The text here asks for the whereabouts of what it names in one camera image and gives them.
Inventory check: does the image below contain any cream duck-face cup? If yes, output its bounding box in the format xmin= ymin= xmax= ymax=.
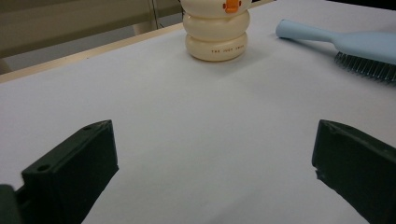
xmin=182 ymin=0 xmax=252 ymax=63

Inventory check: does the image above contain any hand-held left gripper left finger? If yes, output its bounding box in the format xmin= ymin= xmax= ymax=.
xmin=21 ymin=119 xmax=120 ymax=224

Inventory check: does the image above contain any beige wooden desk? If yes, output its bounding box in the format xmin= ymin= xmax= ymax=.
xmin=0 ymin=0 xmax=185 ymax=60

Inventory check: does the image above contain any wooden table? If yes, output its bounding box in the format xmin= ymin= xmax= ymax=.
xmin=0 ymin=0 xmax=276 ymax=84

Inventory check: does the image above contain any white foam board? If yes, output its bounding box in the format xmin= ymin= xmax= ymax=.
xmin=0 ymin=0 xmax=396 ymax=224

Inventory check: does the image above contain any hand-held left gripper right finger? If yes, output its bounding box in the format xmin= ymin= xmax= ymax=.
xmin=311 ymin=119 xmax=396 ymax=224

